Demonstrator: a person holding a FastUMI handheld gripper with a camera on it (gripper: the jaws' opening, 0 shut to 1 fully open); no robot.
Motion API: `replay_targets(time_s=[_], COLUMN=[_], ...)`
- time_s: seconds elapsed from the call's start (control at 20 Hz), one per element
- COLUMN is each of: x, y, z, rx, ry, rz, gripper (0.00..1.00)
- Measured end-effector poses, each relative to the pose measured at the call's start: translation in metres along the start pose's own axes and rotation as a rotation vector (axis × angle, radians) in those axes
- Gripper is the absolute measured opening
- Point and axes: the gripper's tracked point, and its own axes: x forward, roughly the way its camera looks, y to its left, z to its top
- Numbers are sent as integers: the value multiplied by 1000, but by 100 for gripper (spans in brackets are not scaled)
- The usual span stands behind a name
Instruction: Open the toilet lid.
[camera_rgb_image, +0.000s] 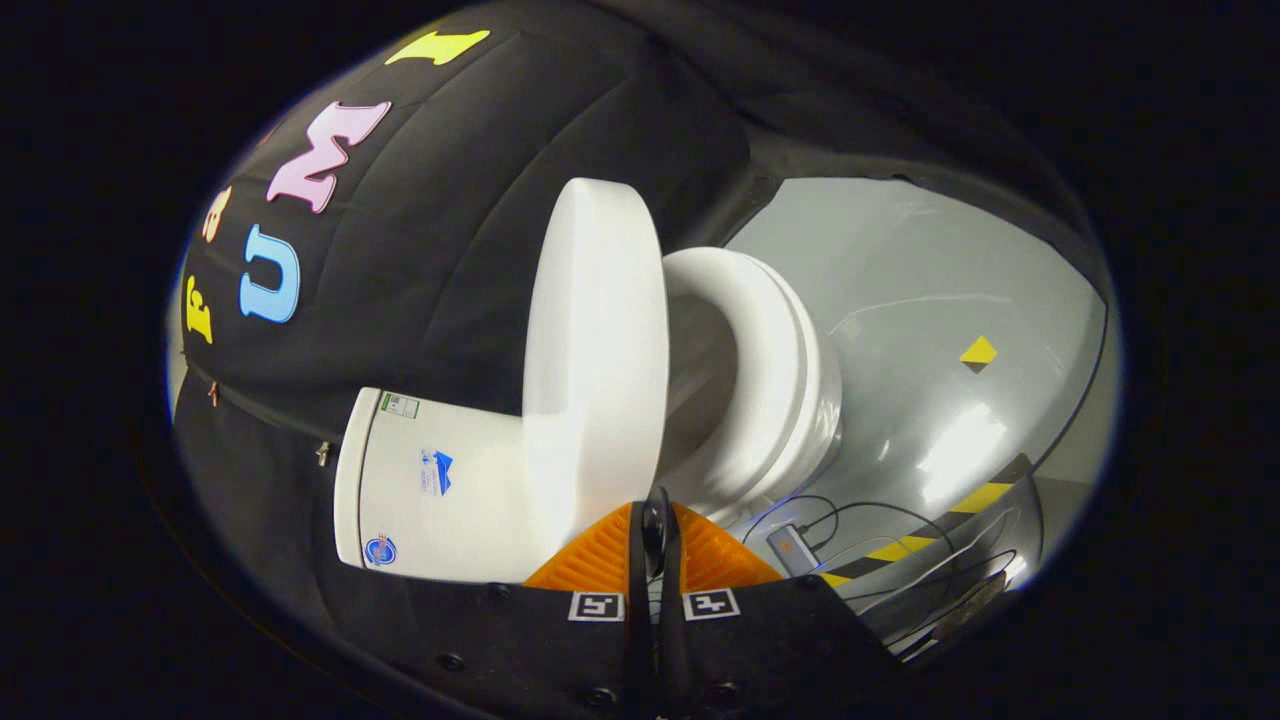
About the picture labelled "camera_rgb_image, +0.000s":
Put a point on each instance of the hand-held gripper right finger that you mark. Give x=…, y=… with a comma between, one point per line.
x=672, y=620

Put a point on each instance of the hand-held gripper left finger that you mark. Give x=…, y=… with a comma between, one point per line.
x=640, y=620

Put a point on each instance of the white toilet lid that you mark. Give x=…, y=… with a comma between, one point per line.
x=595, y=350

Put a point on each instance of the white ceramic toilet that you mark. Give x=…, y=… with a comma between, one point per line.
x=450, y=520

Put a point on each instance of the small grey device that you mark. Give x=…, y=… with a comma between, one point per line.
x=790, y=549

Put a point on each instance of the black backdrop cloth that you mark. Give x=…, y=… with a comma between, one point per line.
x=450, y=250

